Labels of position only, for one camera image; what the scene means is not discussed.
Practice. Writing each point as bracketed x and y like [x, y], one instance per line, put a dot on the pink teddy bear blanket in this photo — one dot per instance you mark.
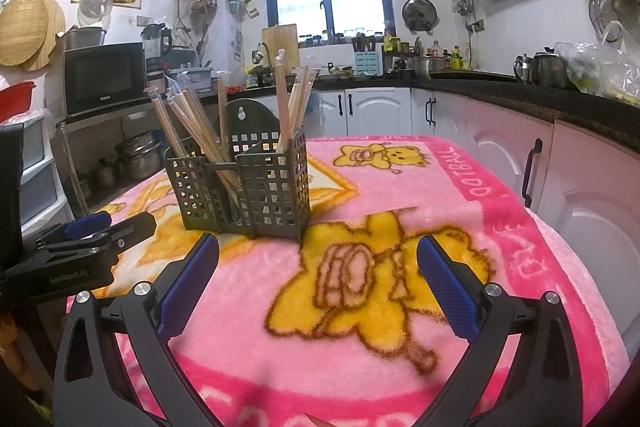
[340, 325]

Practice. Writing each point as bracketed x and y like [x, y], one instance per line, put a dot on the light blue knife block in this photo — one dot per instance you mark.
[367, 63]

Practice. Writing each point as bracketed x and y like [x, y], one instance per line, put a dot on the white lower kitchen cabinets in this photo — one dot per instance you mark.
[585, 187]

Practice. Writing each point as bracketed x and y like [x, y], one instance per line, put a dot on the white plastic drawer unit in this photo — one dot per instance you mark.
[42, 198]

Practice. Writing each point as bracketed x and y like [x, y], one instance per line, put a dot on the wooden chopsticks pair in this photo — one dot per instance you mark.
[282, 99]

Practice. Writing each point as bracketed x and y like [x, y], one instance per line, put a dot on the hanging pot lid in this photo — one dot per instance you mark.
[420, 16]

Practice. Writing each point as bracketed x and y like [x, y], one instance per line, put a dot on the black microwave oven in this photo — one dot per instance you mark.
[97, 77]

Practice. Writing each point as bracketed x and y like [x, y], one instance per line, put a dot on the steel kettle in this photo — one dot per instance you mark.
[523, 69]

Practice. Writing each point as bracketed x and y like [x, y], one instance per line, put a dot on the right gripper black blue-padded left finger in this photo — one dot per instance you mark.
[91, 383]

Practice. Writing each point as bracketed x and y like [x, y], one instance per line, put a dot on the round bamboo board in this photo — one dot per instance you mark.
[28, 33]

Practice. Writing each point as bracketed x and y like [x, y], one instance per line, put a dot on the metal storage shelf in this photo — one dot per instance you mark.
[84, 152]

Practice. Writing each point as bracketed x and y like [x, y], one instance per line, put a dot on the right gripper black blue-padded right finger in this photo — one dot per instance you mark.
[543, 386]

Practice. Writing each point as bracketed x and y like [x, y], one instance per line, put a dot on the steel pot on shelf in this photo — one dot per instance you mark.
[140, 156]

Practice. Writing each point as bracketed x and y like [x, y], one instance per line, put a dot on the dark green utensil basket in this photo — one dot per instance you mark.
[260, 192]

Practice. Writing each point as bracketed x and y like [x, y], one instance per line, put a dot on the wooden cutting board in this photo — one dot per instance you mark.
[282, 37]

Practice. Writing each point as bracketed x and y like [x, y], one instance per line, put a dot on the glass pot lid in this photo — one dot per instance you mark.
[94, 10]

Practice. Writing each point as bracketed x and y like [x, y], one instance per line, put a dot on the black blender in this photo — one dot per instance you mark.
[157, 40]

